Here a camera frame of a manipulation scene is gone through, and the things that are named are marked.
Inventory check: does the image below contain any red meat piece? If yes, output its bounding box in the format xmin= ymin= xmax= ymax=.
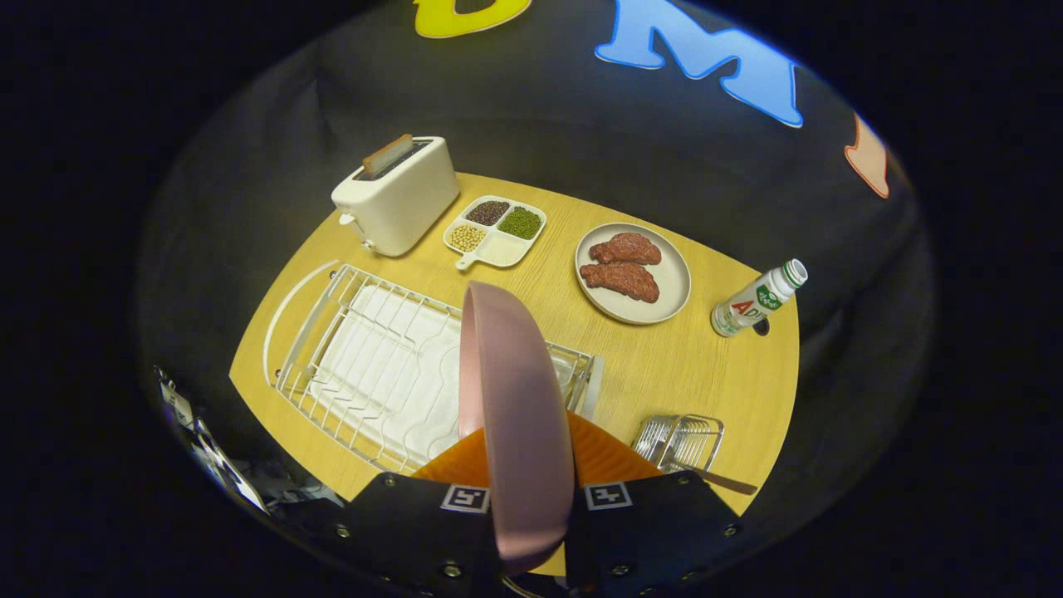
xmin=580 ymin=262 xmax=660 ymax=303
xmin=589 ymin=233 xmax=663 ymax=266

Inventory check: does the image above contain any white drink bottle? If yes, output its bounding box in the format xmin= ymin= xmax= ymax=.
xmin=710 ymin=258 xmax=809 ymax=338

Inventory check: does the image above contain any brown bread slice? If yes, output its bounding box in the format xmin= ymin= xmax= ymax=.
xmin=362 ymin=134 xmax=414 ymax=179

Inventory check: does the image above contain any beige plate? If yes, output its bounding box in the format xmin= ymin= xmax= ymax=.
xmin=575 ymin=223 xmax=692 ymax=326

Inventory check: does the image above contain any dark-handled spoon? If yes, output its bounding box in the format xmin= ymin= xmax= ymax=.
xmin=693 ymin=467 xmax=759 ymax=497

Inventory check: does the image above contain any white divided bean dish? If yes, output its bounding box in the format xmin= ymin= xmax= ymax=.
xmin=443 ymin=195 xmax=547 ymax=272

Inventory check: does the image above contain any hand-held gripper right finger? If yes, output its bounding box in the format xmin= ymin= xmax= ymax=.
xmin=565 ymin=413 xmax=744 ymax=598

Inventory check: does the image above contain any metal wire basket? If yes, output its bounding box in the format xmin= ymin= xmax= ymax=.
xmin=633 ymin=414 xmax=725 ymax=474

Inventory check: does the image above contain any pink plate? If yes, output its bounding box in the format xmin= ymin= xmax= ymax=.
xmin=458 ymin=281 xmax=576 ymax=576

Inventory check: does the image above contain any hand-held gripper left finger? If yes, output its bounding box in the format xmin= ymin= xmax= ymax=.
xmin=299 ymin=428 xmax=503 ymax=598

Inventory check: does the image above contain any white toaster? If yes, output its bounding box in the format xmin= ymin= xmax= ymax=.
xmin=331 ymin=135 xmax=461 ymax=257

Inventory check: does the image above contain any white wire dish rack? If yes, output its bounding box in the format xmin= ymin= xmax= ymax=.
xmin=263 ymin=260 xmax=603 ymax=474

